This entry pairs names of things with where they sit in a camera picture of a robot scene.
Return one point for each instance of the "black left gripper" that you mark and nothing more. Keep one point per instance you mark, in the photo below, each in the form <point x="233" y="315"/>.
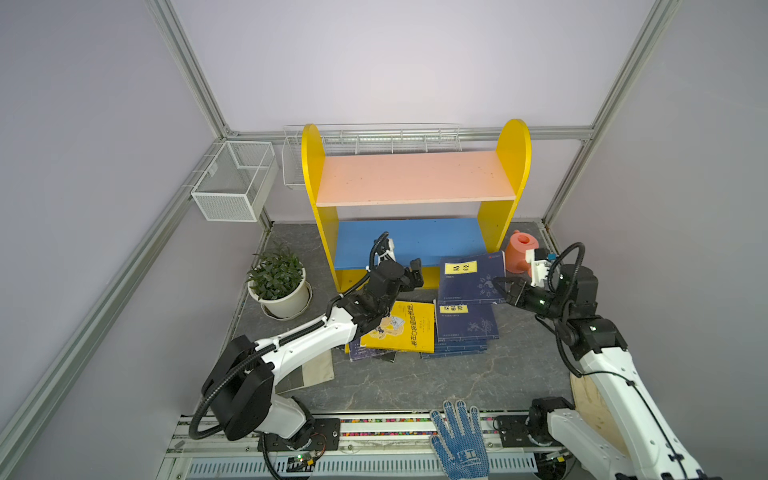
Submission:
<point x="416" y="281"/>

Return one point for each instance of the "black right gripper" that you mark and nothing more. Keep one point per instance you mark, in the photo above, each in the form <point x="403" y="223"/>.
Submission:
<point x="503" y="288"/>

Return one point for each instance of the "dark blue book yellow label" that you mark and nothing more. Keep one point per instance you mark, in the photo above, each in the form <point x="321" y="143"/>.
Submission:
<point x="470" y="279"/>

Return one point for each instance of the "dark blue book stack bottom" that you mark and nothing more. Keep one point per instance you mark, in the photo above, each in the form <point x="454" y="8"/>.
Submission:
<point x="446" y="349"/>

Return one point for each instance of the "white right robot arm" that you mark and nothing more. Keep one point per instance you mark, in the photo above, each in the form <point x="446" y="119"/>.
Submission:
<point x="592" y="347"/>

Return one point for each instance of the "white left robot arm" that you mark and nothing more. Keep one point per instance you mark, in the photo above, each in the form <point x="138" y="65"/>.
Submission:
<point x="239" y="396"/>

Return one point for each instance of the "yellow cartoon cover book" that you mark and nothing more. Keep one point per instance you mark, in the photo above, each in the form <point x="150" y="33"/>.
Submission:
<point x="410" y="327"/>

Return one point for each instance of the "blue lower shelf board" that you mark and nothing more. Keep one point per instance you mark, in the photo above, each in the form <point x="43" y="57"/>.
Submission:
<point x="430" y="240"/>

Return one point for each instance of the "purple book under yellow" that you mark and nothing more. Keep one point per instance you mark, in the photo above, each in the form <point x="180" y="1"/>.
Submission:
<point x="357" y="352"/>

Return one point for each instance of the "white plastic plant pot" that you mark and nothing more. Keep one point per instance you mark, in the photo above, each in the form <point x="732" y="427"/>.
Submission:
<point x="251" y="284"/>

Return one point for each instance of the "pink upper shelf board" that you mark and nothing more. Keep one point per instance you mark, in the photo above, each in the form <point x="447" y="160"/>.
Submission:
<point x="406" y="179"/>

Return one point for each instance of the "green potted plant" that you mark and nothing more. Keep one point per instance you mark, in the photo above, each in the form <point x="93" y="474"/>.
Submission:
<point x="278" y="273"/>

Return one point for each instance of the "beige grey work glove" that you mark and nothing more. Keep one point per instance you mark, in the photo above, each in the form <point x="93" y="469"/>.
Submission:
<point x="317" y="371"/>

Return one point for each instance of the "cream leather glove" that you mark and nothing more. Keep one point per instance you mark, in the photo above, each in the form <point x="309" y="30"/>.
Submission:
<point x="592" y="407"/>

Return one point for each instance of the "blue dotted knit glove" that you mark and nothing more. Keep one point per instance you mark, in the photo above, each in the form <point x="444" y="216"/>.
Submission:
<point x="459" y="443"/>

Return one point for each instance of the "white mesh basket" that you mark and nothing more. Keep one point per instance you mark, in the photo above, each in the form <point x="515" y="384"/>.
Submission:
<point x="236" y="183"/>

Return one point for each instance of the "white wire basket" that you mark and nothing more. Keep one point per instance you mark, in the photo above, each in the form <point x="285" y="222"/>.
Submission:
<point x="367" y="139"/>

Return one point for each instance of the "yellow bookshelf frame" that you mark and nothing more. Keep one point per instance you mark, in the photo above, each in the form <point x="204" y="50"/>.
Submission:
<point x="514" y="149"/>

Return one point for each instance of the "aluminium frame post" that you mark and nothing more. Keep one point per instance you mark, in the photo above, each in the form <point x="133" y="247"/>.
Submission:
<point x="169" y="24"/>

